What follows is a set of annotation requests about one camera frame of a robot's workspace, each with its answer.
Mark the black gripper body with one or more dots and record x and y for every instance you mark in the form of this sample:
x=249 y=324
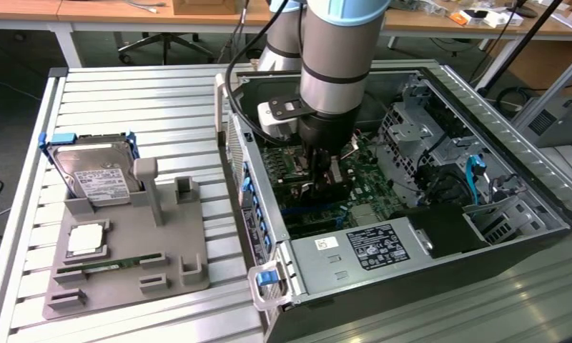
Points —
x=329 y=130

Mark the black graphics card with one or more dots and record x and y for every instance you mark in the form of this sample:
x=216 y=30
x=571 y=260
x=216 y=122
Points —
x=301 y=202

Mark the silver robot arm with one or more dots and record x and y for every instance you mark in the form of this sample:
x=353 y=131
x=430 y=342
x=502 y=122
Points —
x=339 y=53

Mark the CPU socket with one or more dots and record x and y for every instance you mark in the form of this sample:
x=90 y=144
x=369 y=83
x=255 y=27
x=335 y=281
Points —
x=295 y=162

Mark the silver socket cover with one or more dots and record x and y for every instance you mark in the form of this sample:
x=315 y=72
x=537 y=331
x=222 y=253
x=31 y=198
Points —
x=355 y=144

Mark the green motherboard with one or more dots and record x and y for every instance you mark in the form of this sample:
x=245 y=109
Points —
x=377 y=200

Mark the blue expansion slot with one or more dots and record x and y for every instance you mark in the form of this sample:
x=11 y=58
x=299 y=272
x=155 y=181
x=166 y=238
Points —
x=310 y=210

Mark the silver chipset heat sink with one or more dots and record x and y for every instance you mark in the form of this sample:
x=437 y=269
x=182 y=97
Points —
x=365 y=212

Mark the black expansion slot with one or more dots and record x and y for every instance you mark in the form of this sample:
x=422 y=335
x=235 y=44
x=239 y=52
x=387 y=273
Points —
x=315 y=230

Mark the silver power supply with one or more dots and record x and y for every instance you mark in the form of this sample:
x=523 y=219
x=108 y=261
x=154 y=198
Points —
x=334 y=264

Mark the black plastic shroud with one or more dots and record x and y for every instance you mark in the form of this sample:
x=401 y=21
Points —
x=443 y=232

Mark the blue case release latch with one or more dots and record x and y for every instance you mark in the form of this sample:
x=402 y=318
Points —
x=269 y=279

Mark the silver disk bay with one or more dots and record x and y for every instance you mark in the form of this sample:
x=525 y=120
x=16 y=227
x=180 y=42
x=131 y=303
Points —
x=506 y=221

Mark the black PC case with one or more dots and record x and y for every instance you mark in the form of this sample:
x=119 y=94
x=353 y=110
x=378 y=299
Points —
x=458 y=286

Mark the black office chair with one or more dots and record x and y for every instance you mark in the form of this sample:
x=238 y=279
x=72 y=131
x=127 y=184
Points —
x=164 y=43

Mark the brown cardboard box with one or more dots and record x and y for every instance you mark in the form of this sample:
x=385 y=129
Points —
x=200 y=7

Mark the small black white box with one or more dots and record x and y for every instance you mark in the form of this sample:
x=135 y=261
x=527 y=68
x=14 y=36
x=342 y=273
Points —
x=474 y=14

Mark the grey parts rack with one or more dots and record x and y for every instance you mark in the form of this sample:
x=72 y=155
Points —
x=124 y=243

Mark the black stand pole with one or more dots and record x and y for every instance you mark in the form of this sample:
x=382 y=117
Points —
x=519 y=44

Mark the silver hard disk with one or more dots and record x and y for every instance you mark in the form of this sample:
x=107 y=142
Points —
x=95 y=168

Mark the white cardboard box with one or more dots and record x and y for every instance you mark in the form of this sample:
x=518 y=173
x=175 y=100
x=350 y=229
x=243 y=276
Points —
x=503 y=19

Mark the grey equipment box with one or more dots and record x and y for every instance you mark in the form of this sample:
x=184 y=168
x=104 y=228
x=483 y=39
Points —
x=567 y=125

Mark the green RAM stick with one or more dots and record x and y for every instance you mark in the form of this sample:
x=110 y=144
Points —
x=110 y=265

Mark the black monitor foot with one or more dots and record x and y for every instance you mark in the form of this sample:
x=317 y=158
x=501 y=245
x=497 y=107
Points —
x=525 y=10

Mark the silver CPU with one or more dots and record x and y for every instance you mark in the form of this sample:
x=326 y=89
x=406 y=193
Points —
x=86 y=241

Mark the hard disk drive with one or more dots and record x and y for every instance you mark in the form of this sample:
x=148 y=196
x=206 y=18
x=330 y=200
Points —
x=62 y=138

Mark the long wooden desk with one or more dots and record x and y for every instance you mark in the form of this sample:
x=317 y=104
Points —
x=100 y=14

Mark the small wooden desk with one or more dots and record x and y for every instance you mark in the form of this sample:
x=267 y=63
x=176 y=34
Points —
x=14 y=9

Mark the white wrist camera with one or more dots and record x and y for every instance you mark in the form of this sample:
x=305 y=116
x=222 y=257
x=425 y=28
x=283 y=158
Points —
x=277 y=123

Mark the aluminium frame profile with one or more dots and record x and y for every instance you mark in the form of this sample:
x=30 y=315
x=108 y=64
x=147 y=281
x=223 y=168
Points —
x=561 y=82

